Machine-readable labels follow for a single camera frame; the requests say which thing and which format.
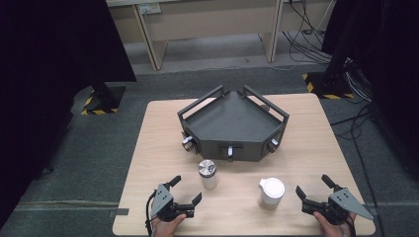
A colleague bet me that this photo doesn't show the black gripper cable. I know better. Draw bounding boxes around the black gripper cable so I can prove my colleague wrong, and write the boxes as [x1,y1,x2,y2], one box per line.
[345,213,358,237]
[144,189,158,237]

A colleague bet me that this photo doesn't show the black curtain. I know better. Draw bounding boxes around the black curtain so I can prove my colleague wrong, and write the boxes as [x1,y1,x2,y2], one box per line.
[320,0,419,181]
[0,0,138,229]

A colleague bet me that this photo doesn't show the white power socket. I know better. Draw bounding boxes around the white power socket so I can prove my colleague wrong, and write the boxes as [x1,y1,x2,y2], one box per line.
[137,3,163,16]

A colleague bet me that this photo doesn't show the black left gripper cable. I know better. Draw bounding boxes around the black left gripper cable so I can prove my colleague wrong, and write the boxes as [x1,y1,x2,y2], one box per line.
[144,189,158,237]

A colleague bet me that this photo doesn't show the grey floor tape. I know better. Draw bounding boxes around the grey floor tape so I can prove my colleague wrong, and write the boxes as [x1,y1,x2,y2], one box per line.
[108,207,130,218]

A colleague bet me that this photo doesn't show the black floor cables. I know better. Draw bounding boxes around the black floor cables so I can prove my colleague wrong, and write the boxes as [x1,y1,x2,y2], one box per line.
[329,58,387,237]

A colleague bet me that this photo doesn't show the black stand base yellow stripes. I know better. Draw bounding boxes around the black stand base yellow stripes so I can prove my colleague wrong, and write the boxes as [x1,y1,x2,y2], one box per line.
[301,71,356,101]
[80,86,127,117]

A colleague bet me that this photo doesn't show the glass jar with silver lid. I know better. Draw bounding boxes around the glass jar with silver lid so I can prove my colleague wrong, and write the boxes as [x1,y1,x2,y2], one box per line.
[198,159,219,191]

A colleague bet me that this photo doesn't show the dark grey corner rack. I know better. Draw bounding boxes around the dark grey corner rack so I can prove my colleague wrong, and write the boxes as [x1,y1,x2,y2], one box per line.
[177,84,291,163]

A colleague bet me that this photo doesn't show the person's right hand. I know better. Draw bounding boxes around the person's right hand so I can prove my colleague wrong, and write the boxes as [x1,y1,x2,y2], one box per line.
[312,210,358,237]

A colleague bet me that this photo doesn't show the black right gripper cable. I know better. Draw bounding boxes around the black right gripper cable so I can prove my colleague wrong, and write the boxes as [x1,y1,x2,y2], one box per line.
[345,213,358,237]

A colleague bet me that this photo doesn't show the beige wooden desk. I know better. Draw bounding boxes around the beige wooden desk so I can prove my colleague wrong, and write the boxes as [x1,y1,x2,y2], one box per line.
[106,0,337,72]

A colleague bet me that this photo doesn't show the bundle of black desk cables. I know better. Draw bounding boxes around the bundle of black desk cables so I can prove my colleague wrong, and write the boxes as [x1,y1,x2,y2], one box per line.
[282,0,334,65]

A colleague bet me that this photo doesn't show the person's left hand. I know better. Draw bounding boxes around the person's left hand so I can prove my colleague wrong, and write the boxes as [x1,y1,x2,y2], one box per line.
[151,213,188,237]

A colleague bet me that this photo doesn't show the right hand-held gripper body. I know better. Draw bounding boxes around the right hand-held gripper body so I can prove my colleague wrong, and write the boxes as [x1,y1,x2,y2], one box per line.
[323,187,376,227]

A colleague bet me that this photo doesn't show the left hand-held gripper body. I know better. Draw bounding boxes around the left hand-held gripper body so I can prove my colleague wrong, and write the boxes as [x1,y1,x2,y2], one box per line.
[149,183,186,222]

